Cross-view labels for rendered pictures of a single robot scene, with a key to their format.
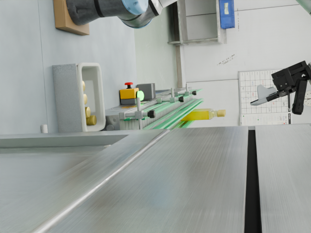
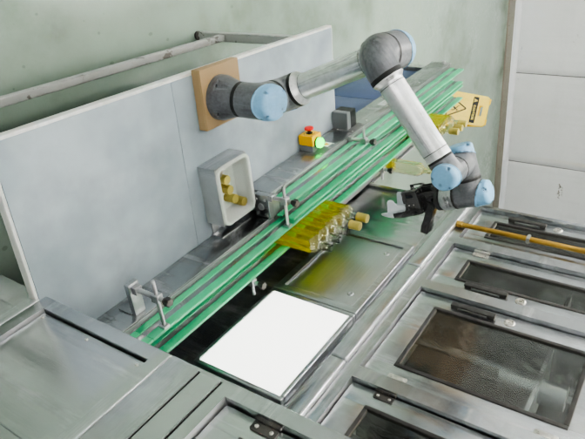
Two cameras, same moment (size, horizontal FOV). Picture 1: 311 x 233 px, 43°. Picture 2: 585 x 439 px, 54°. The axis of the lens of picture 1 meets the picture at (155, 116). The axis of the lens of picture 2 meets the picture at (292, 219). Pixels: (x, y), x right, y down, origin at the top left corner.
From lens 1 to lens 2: 114 cm
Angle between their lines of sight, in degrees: 32
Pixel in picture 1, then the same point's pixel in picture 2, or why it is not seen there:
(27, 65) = (169, 183)
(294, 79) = (423, 200)
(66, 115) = (211, 208)
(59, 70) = (202, 172)
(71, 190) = (82, 427)
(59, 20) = (202, 124)
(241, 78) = not seen: outside the picture
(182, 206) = not seen: outside the picture
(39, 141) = (116, 344)
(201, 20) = not seen: outside the picture
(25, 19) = (163, 146)
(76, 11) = (218, 113)
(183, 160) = (128, 413)
